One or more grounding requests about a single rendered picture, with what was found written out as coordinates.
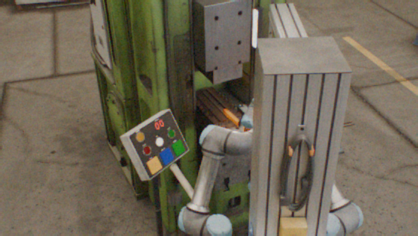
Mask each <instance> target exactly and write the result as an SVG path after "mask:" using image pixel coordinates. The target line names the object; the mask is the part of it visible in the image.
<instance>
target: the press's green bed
mask: <svg viewBox="0 0 418 236"><path fill-rule="evenodd" d="M250 181H251V178H250V179H246V180H245V181H242V182H240V183H237V184H233V185H231V186H228V185H227V186H226V187H225V188H222V189H219V190H216V191H214V189H213V190H212V193H211V195H210V201H209V205H208V207H209V209H210V213H209V216H212V215H217V214H220V215H223V216H224V217H227V218H228V220H229V221H230V222H231V227H232V231H235V230H238V229H240V228H242V227H246V226H248V225H249V209H250V193H251V191H250V189H249V187H248V183H249V182H250Z"/></svg>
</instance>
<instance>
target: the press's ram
mask: <svg viewBox="0 0 418 236"><path fill-rule="evenodd" d="M191 2H192V19H193V51H194V61H195V62H196V64H198V65H199V66H200V67H201V68H202V69H203V70H204V71H205V72H209V71H214V70H215V67H216V68H217V69H221V68H224V67H227V66H234V65H237V64H238V61H239V62H240V63H245V62H247V61H250V41H251V20H252V0H191Z"/></svg>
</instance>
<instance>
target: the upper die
mask: <svg viewBox="0 0 418 236"><path fill-rule="evenodd" d="M242 65H243V64H242V63H240V62H239V61H238V64H237V65H234V66H227V67H224V68H221V69H217V68H216V67H215V70H214V71H209V72H205V71H204V70H203V69H202V68H201V67H200V66H199V65H198V64H196V62H195V61H194V66H195V67H196V68H197V70H198V71H200V72H201V74H203V75H205V77H206V78H207V79H208V80H210V82H211V83H212V84H218V83H222V82H224V81H228V80H234V79H236V78H241V77H242Z"/></svg>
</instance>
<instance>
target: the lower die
mask: <svg viewBox="0 0 418 236"><path fill-rule="evenodd" d="M203 89H207V90H208V91H209V92H210V93H211V94H212V95H213V96H214V98H216V99H217V100H218V101H219V102H220V103H221V104H222V105H223V107H225V108H227V109H228V111H230V112H232V114H233V115H234V116H236V117H237V118H238V120H241V113H240V112H237V110H236V109H234V110H233V107H232V105H231V107H230V103H229V102H228V103H227V100H226V99H225V100H223V99H224V98H223V96H222V97H220V96H221V94H220V93H219V94H218V92H217V91H216V90H215V89H214V88H213V87H209V88H202V89H200V90H197V91H196V98H197V99H198V100H199V102H198V103H197V104H196V107H197V111H198V112H199V106H200V105H204V108H207V111H210V114H212V115H213V118H212V116H209V115H210V114H209V112H206V113H205V111H206V109H203V111H202V108H203V106H201V107H200V114H201V115H202V113H203V118H204V120H206V122H207V123H208V116H209V124H210V125H218V126H219V127H222V128H225V127H227V129H228V128H231V127H234V126H236V125H235V124H234V123H233V122H232V120H230V119H229V117H228V116H227V115H226V114H225V113H224V112H223V111H222V110H221V109H220V108H219V107H218V106H217V105H216V104H215V103H214V102H213V101H212V99H211V98H210V97H209V96H208V95H207V94H206V93H205V92H204V91H203ZM196 102H197V100H196ZM200 102H201V103H200Z"/></svg>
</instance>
